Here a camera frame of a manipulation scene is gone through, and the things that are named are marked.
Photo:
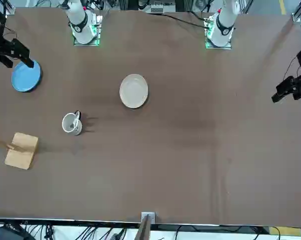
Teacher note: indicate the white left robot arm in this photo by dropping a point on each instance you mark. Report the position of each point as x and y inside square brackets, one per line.
[224, 22]

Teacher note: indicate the blue plate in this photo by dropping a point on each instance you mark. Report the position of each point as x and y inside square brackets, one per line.
[24, 78]

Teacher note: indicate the white ceramic mug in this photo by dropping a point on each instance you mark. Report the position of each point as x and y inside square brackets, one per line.
[76, 130]

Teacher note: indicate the white plate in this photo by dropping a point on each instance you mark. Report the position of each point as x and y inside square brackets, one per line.
[133, 91]

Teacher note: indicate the black electronics box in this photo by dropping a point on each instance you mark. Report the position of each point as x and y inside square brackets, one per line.
[9, 232]

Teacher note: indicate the aluminium frame post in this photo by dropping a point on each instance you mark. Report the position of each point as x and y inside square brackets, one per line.
[299, 12]

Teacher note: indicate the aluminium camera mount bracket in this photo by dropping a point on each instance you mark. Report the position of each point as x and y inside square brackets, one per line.
[146, 225]

